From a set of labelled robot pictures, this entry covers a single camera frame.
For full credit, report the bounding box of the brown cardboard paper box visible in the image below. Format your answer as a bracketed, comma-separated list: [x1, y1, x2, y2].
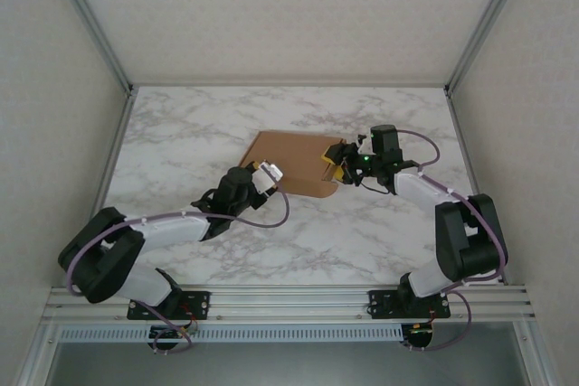
[238, 130, 353, 201]

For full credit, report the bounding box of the aluminium table side rail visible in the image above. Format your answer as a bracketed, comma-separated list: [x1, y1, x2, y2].
[445, 85, 506, 286]
[67, 85, 137, 290]

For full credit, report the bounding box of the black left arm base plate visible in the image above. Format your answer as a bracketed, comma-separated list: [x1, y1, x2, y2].
[127, 289, 213, 320]

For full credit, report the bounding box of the aluminium mounting rail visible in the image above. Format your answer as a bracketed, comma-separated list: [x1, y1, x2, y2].
[43, 285, 535, 325]

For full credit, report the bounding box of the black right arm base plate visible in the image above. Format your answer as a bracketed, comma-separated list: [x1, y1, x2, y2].
[368, 288, 452, 319]

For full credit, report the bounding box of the grey slotted cable duct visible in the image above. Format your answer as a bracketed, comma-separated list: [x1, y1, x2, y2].
[58, 325, 404, 343]

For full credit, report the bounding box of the aluminium frame post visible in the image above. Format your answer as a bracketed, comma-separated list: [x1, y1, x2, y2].
[44, 0, 135, 94]
[445, 0, 537, 94]

